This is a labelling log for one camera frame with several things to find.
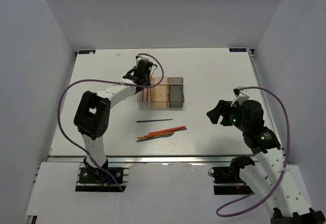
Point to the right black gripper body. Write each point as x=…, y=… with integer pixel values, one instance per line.
x=232, y=115

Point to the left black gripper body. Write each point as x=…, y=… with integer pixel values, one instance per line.
x=147, y=81

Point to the red-orange fork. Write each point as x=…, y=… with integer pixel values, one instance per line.
x=148, y=96

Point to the blue chopstick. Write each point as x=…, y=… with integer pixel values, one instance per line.
x=155, y=120
x=181, y=129

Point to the red-orange knife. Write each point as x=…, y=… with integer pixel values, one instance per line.
x=156, y=135

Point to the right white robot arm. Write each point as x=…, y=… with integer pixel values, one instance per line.
x=281, y=197

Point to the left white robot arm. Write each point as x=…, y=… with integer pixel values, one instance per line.
x=92, y=116

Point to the clear plastic container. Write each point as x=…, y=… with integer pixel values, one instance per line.
x=139, y=101

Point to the amber plastic container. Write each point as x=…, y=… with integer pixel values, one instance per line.
x=161, y=94

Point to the smoky grey plastic container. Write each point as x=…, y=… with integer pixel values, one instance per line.
x=176, y=92

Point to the blue knife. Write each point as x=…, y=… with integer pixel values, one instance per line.
x=157, y=137

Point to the left blue table sticker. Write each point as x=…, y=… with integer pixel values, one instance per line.
x=86, y=51

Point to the blue table sticker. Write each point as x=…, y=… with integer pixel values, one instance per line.
x=86, y=51
x=237, y=49

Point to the right blue table sticker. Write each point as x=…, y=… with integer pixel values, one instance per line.
x=237, y=49

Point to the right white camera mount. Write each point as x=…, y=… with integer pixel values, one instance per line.
x=241, y=95

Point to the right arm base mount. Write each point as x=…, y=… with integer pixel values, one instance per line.
x=226, y=179

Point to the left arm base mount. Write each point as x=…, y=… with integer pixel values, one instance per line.
x=88, y=181

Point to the aluminium table rail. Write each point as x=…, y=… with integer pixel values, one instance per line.
x=154, y=159

